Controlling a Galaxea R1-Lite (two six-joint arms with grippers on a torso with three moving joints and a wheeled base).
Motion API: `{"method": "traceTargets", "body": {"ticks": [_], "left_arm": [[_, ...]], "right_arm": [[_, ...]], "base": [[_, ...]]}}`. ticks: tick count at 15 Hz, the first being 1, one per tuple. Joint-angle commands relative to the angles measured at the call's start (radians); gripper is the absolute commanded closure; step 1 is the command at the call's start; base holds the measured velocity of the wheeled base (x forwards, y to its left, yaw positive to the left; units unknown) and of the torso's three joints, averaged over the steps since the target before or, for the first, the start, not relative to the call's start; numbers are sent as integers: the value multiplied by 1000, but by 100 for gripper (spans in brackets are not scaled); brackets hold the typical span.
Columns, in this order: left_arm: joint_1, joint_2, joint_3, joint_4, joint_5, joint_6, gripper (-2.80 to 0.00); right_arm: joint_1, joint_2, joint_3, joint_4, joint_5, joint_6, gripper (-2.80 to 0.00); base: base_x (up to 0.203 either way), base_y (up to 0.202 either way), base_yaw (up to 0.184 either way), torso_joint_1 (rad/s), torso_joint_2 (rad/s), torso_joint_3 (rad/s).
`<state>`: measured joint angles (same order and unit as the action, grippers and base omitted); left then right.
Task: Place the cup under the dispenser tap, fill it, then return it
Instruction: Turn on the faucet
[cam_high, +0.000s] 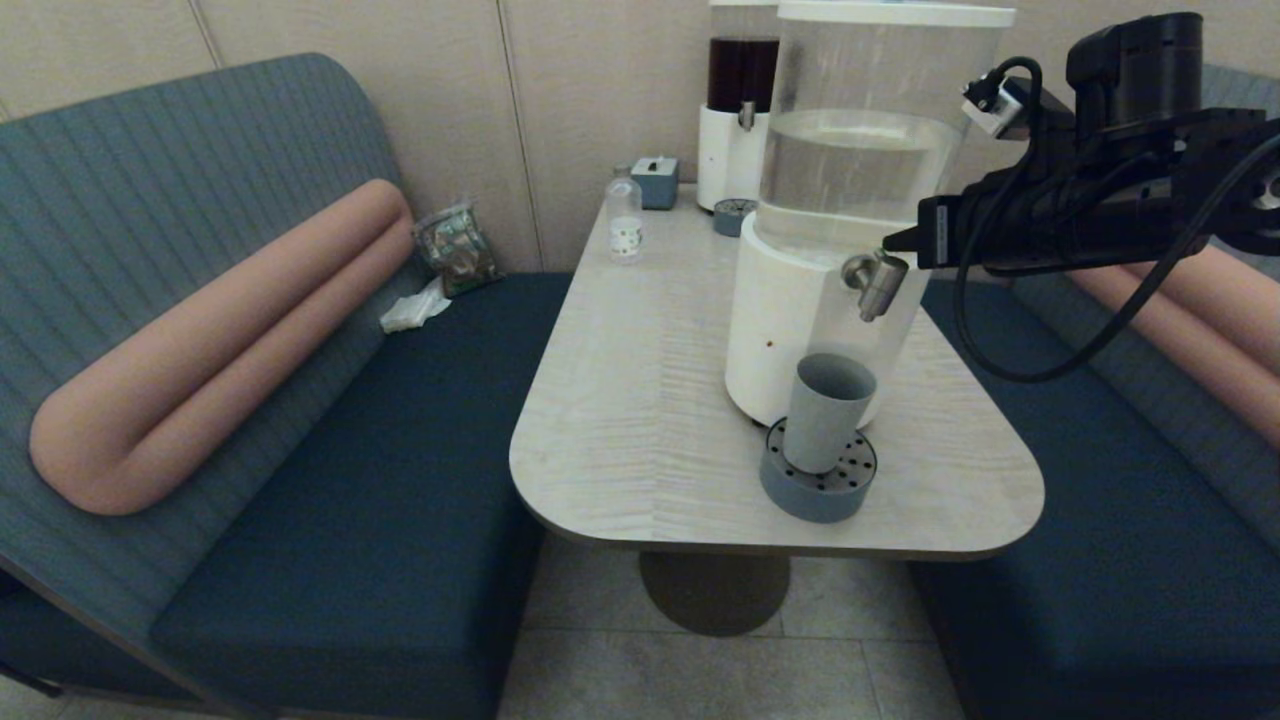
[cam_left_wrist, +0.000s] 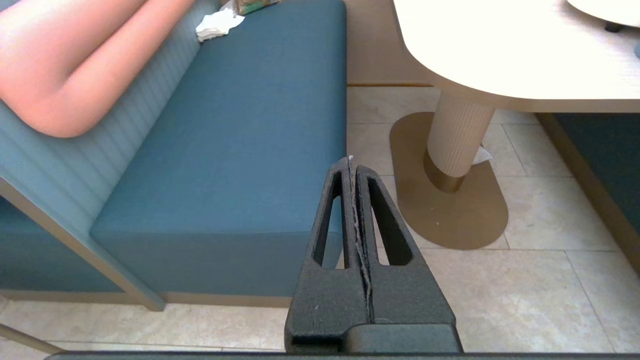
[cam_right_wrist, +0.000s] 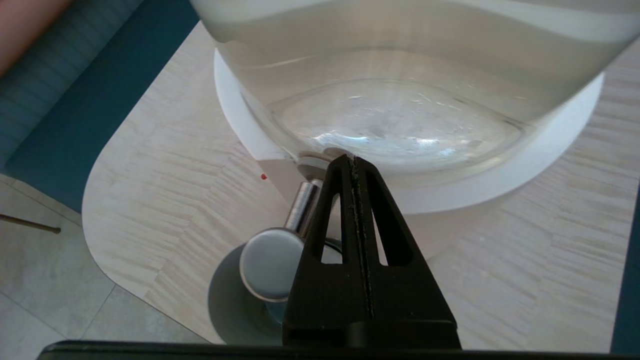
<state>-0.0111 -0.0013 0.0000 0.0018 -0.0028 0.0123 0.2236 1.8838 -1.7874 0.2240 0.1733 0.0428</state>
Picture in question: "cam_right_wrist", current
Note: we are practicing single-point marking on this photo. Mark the thin brown metal rod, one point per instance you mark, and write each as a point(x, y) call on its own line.
point(30, 224)

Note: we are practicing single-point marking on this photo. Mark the pink bolster cushion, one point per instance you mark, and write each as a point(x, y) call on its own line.
point(25, 25)

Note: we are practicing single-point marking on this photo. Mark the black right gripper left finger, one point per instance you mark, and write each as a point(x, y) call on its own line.
point(325, 295)

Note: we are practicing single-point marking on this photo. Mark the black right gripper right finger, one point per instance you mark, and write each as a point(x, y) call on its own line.
point(405, 295)

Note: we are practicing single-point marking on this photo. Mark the clear water dispenser white base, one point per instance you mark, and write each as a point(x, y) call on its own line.
point(400, 100)

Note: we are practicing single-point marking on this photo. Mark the steel water dispenser tap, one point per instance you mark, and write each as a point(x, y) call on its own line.
point(270, 265)

